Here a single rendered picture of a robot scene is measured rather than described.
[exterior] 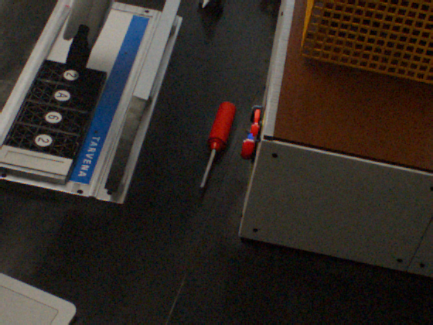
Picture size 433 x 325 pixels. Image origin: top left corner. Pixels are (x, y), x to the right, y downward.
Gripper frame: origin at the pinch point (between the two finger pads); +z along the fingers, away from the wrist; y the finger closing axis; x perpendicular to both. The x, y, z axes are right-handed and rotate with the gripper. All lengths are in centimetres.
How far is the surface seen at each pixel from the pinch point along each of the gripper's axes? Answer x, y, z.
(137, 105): 10.2, 25.3, -17.5
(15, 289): 4.2, 41.5, 2.9
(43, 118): -1.1, 13.4, 1.9
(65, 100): 0.7, 9.1, 1.3
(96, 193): 9.4, 24.8, 0.5
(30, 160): -0.4, 22.1, 1.7
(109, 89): 6.1, 3.4, 1.4
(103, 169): 9.3, 20.2, 0.5
